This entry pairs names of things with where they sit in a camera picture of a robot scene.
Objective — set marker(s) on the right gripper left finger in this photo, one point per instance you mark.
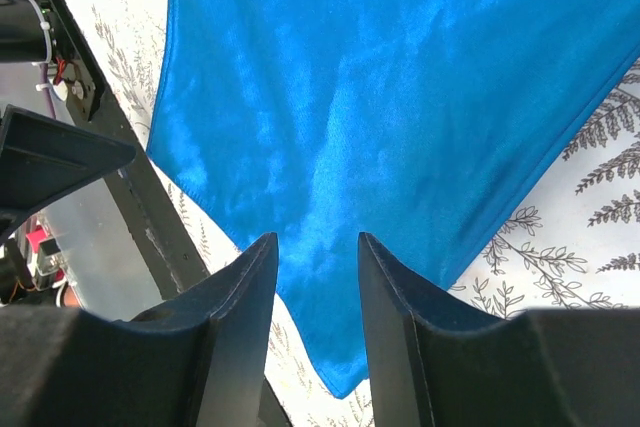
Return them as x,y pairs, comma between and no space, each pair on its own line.
195,360

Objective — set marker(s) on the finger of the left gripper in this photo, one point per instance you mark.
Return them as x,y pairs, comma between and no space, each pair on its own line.
44,160

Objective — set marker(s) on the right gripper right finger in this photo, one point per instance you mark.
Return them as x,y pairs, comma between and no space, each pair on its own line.
434,360

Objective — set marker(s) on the blue satin napkin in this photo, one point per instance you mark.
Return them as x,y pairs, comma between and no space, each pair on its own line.
422,122

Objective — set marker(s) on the floral tablecloth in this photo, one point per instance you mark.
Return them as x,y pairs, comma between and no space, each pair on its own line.
572,242

